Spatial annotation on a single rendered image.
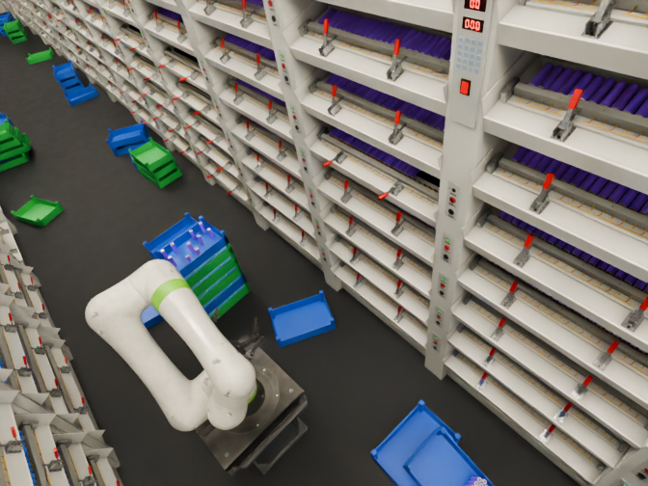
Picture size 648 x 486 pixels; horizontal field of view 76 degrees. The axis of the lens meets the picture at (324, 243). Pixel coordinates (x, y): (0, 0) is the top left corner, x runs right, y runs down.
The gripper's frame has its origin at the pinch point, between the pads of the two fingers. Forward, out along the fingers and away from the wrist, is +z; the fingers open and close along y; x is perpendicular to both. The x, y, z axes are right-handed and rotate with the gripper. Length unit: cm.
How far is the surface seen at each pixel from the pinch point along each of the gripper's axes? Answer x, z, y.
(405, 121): 81, 9, 22
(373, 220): 42, 23, 37
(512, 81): 103, -18, 26
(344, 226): 25, 45, 37
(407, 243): 45, 9, 46
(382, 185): 59, 15, 29
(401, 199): 60, 7, 33
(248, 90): 49, 91, -17
